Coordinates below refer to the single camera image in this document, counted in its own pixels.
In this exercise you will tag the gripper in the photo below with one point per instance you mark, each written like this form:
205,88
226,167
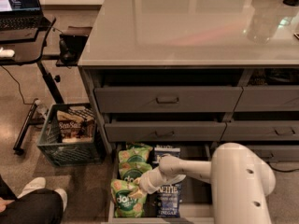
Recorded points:
149,182

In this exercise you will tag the green dang chip bag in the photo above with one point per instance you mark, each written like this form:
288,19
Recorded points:
129,171
135,152
124,205

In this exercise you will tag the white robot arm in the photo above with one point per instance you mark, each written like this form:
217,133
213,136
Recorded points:
240,182

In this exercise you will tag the front blue kettle chip bag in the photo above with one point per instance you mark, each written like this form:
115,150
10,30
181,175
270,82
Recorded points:
168,200

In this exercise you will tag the blue kettle chip bag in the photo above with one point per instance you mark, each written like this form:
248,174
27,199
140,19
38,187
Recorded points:
160,151
168,200

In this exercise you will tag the rear blue kettle chip bag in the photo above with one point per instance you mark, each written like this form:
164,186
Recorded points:
160,151

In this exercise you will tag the open grey bottom drawer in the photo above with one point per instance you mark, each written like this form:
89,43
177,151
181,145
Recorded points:
194,193

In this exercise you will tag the grey middle left drawer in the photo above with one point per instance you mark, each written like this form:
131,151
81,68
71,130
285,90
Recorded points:
145,131

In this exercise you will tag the brown snack bag in crate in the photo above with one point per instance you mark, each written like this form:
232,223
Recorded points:
75,128

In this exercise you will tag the grey top left drawer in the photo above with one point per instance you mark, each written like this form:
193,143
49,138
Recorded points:
162,99

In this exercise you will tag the grey middle right drawer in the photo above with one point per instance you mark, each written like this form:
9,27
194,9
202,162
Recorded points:
268,130

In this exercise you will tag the grey cabinet counter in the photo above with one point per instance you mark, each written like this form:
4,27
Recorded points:
228,43

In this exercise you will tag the grey top right drawer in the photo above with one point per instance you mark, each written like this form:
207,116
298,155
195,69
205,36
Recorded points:
268,98

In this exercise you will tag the person hand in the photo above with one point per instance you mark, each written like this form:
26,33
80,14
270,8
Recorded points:
4,203

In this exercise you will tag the white right shoe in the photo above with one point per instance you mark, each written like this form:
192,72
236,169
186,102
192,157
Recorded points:
61,199

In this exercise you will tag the white shoe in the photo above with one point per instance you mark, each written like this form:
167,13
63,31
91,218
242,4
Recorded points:
61,199
37,183

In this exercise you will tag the green plastic crate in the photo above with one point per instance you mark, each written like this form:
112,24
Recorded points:
67,154

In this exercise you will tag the person leg black trousers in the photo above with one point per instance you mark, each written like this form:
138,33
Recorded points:
37,207

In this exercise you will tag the white left shoe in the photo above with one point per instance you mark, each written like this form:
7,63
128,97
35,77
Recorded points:
37,183

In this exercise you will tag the black clamp device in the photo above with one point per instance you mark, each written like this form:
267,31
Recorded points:
72,42

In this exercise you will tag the black laptop stand table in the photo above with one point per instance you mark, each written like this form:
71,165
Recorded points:
30,52

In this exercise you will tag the white object on stand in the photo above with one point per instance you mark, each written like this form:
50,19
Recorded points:
7,53

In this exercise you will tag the black laptop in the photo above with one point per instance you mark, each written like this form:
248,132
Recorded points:
19,20

